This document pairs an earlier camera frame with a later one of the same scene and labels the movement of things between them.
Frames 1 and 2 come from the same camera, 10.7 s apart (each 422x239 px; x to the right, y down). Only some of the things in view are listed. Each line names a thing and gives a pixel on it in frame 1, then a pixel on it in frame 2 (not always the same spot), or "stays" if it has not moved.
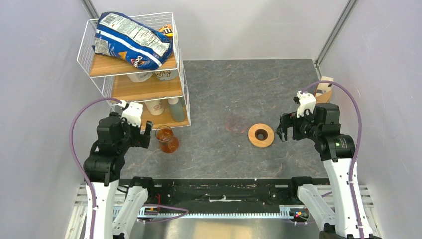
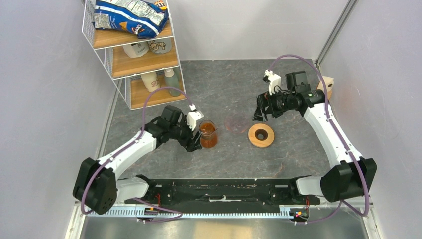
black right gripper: [291, 119] -> [265, 99]
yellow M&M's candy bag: [167, 30] -> [161, 4]
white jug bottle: [140, 77] -> [137, 50]
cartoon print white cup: [167, 75] -> [161, 46]
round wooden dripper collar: [261, 135] stays
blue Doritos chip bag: [117, 35] -> [137, 17]
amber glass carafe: [168, 143] -> [209, 136]
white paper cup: [155, 107] -> [151, 81]
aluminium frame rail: [347, 13] stays
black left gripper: [141, 140] -> [190, 145]
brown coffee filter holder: [323, 91] stays
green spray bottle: [177, 108] -> [172, 80]
